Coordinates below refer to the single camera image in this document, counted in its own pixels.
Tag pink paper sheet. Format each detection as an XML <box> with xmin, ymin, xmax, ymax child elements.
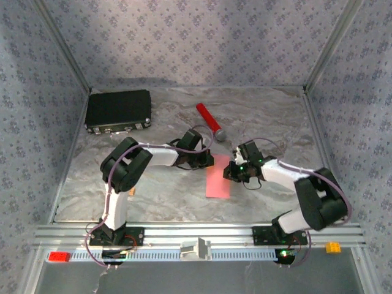
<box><xmin>205</xmin><ymin>154</ymin><xmax>231</xmax><ymax>199</ymax></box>

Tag black hard case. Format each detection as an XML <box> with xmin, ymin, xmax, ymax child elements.
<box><xmin>84</xmin><ymin>89</ymin><xmax>153</xmax><ymax>135</ymax></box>

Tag small circuit board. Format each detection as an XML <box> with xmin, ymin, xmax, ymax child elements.
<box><xmin>274</xmin><ymin>248</ymin><xmax>297</xmax><ymax>266</ymax></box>
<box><xmin>101</xmin><ymin>249</ymin><xmax>129</xmax><ymax>266</ymax></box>

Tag white slotted strip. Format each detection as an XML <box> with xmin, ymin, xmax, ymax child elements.
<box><xmin>45</xmin><ymin>248</ymin><xmax>296</xmax><ymax>263</ymax></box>

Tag red toy brick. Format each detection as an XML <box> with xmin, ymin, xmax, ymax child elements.
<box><xmin>48</xmin><ymin>251</ymin><xmax>71</xmax><ymax>263</ymax></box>

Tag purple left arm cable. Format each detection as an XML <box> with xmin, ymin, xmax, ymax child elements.
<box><xmin>85</xmin><ymin>124</ymin><xmax>215</xmax><ymax>269</ymax></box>

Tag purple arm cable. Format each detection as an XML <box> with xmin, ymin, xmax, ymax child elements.
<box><xmin>85</xmin><ymin>124</ymin><xmax>215</xmax><ymax>269</ymax></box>
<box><xmin>251</xmin><ymin>137</ymin><xmax>352</xmax><ymax>269</ymax></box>

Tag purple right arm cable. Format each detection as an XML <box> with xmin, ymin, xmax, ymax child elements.
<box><xmin>251</xmin><ymin>137</ymin><xmax>352</xmax><ymax>269</ymax></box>

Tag red handle microphone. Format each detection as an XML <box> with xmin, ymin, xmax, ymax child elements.
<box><xmin>195</xmin><ymin>103</ymin><xmax>228</xmax><ymax>142</ymax></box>

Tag aluminium mounting rail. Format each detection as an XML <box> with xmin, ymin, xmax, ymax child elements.
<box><xmin>34</xmin><ymin>223</ymin><xmax>368</xmax><ymax>249</ymax></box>

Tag aluminium side rail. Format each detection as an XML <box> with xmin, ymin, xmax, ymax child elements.
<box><xmin>301</xmin><ymin>87</ymin><xmax>337</xmax><ymax>190</ymax></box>
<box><xmin>48</xmin><ymin>90</ymin><xmax>91</xmax><ymax>224</ymax></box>

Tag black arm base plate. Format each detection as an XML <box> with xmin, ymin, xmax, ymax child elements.
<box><xmin>88</xmin><ymin>226</ymin><xmax>145</xmax><ymax>247</ymax></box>
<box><xmin>252</xmin><ymin>225</ymin><xmax>309</xmax><ymax>246</ymax></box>

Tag grey metal bracket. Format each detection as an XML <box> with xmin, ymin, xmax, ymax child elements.
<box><xmin>179</xmin><ymin>237</ymin><xmax>213</xmax><ymax>262</ymax></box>

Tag aluminium corner post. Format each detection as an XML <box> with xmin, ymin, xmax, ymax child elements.
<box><xmin>304</xmin><ymin>0</ymin><xmax>365</xmax><ymax>92</ymax></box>
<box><xmin>30</xmin><ymin>0</ymin><xmax>92</xmax><ymax>92</ymax></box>

